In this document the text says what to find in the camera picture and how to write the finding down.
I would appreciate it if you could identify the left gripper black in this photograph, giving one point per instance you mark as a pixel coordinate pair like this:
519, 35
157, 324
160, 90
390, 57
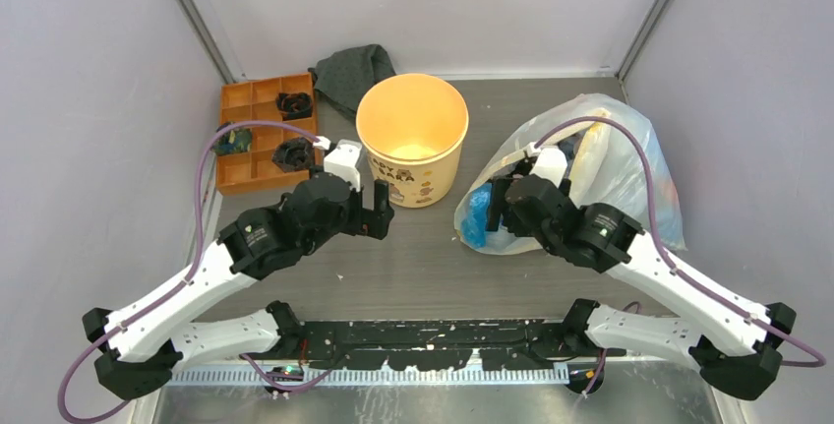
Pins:
372, 222

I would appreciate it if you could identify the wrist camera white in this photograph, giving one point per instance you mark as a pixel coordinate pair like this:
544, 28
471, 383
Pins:
342, 160
549, 164

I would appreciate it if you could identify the black bag roll upper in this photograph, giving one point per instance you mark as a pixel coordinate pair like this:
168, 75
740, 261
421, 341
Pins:
294, 105

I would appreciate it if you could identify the black bag roll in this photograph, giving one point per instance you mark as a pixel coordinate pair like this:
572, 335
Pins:
294, 105
297, 154

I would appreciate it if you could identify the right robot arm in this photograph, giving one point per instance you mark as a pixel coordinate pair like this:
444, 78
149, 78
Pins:
706, 334

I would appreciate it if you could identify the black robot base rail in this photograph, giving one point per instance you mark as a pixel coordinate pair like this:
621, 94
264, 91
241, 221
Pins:
426, 345

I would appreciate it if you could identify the yellow trash bin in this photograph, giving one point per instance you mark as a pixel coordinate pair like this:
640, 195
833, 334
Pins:
413, 127

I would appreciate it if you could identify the orange compartment tray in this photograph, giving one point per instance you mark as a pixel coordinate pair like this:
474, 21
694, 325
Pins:
253, 170

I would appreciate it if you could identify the blue trash bag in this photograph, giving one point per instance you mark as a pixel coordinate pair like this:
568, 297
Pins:
473, 224

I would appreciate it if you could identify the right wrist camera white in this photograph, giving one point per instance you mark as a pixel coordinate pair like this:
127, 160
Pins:
549, 164

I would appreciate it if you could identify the black bag roll lower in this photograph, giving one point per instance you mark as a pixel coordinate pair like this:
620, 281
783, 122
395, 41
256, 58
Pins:
297, 154

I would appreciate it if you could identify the white slotted cable duct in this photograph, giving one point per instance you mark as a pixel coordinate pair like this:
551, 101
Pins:
245, 376

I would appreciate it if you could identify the large clear plastic bag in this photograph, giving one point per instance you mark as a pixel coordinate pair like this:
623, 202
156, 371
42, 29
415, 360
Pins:
602, 139

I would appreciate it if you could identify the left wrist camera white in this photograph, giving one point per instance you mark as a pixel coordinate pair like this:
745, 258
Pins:
342, 160

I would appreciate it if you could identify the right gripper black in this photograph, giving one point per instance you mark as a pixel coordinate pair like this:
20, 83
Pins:
497, 201

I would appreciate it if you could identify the grey dotted cloth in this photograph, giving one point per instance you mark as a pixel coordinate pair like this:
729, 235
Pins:
343, 79

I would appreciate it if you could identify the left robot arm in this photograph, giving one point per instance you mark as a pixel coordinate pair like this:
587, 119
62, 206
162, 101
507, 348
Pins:
145, 344

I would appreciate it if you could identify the blue green bag roll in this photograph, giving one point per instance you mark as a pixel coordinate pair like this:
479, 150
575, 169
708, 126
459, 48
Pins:
232, 142

